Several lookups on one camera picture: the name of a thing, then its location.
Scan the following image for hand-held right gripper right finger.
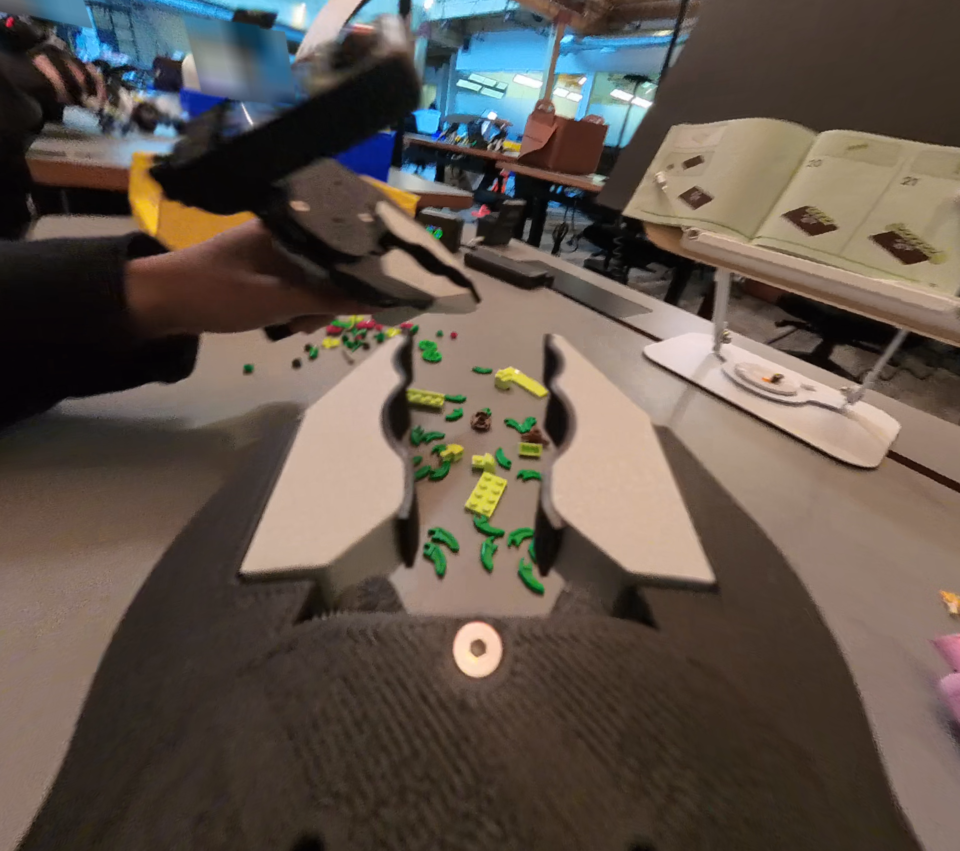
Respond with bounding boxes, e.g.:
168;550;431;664
538;332;719;588

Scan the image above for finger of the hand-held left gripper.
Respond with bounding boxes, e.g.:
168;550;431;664
373;198;483;301
375;249;481;314

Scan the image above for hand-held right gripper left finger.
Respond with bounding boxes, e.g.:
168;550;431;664
238;332;420;588

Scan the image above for person's left forearm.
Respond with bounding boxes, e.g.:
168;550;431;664
0;232;200;428

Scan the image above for person's left hand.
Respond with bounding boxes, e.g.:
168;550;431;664
123;219;380;341

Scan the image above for black charger with green lights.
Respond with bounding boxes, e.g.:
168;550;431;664
414;206;464;254

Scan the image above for flat black power brick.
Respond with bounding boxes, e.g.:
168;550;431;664
462;248;556;290

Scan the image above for pile of small mixed toy pieces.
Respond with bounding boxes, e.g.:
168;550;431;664
242;314;460;374

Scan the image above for black power adapter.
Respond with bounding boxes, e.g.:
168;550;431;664
474;197;528;248

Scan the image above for brown wooden desk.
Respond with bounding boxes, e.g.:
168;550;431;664
403;134;607;245

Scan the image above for tan poster board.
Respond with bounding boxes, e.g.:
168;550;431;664
296;0;382;61

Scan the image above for scattered lime toy bricks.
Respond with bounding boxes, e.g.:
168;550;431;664
407;365;550;519

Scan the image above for white book stand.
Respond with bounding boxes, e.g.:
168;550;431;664
643;224;960;470

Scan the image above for yellow plastic bin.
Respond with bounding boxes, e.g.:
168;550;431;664
127;149;421;252

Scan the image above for brown cardboard box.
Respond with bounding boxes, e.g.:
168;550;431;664
517;101;610;176

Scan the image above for person's black jacket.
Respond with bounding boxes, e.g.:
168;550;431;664
0;41;69;241

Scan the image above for pale green instruction booklet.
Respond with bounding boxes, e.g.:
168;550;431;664
621;118;960;295

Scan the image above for black backing board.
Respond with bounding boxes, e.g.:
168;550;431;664
596;0;960;215

